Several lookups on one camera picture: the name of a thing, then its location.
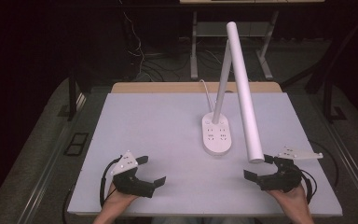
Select black metal stand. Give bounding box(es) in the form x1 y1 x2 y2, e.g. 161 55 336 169
66 69 78 122
321 62 348 123

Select white floor cables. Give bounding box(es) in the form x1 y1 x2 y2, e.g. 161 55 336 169
119 0 181 82

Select white lamp cable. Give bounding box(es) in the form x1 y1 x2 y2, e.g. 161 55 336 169
199 78 214 114

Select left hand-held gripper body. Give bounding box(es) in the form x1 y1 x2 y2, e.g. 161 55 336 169
109 150 157 199

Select grey metal table frame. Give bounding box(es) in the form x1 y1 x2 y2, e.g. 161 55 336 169
189 10 280 81

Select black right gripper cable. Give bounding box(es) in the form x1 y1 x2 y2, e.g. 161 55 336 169
299 169 319 205

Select person's right hand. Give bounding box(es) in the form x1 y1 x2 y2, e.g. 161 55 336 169
267 184 310 213

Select white desk lamp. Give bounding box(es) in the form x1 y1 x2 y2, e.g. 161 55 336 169
201 21 266 164

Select thin black floor cable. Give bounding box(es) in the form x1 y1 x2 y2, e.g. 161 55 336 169
310 140 340 189

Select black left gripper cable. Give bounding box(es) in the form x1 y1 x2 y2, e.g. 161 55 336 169
99 156 123 208

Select black floor socket frame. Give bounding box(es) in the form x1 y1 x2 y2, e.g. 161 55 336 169
63 132 90 157

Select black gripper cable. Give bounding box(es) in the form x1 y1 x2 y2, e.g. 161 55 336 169
99 156 123 208
299 169 319 205

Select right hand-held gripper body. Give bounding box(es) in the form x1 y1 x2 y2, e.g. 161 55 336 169
258 146 324 193

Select person's left hand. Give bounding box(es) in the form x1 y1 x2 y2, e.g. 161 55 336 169
103 182 138 215

